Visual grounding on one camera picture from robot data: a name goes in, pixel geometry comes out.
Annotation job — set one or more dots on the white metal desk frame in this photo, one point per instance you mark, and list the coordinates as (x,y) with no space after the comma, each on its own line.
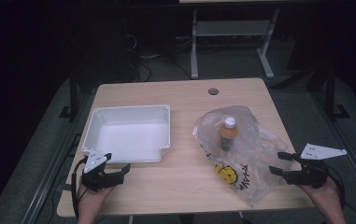
(228,28)

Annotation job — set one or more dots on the grey metal rail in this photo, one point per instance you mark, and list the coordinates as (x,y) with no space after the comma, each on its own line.
(350,146)
(52,174)

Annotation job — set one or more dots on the person's left hand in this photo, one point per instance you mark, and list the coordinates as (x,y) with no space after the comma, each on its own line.
(91,197)

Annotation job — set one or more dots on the grey round table grommet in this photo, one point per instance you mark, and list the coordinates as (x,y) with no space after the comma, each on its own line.
(213,91)

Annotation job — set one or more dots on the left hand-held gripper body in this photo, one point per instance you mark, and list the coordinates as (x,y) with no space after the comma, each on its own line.
(94,180)

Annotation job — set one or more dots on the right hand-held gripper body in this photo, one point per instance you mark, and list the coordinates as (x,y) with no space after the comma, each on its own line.
(312,175)

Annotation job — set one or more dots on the yellow label drink bottle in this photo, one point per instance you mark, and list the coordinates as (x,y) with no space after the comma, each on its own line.
(228,133)

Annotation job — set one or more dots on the person's right hand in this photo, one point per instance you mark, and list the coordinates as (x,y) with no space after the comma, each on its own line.
(325,194)

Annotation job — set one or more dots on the white plastic tray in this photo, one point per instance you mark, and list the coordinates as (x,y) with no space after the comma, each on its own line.
(132,137)

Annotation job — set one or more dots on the black metal stand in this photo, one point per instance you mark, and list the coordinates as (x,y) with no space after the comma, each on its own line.
(73,93)
(330,93)

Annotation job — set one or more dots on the clear plastic bag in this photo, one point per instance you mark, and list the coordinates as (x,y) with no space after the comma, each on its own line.
(259,149)

